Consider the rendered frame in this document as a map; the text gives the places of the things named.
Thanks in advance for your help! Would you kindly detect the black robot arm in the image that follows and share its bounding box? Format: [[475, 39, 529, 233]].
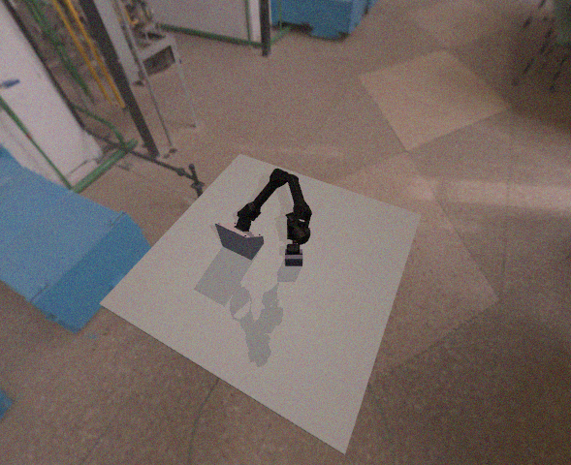
[[235, 169, 312, 245]]

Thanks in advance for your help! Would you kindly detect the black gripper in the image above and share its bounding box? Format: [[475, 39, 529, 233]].
[[287, 229, 300, 254]]

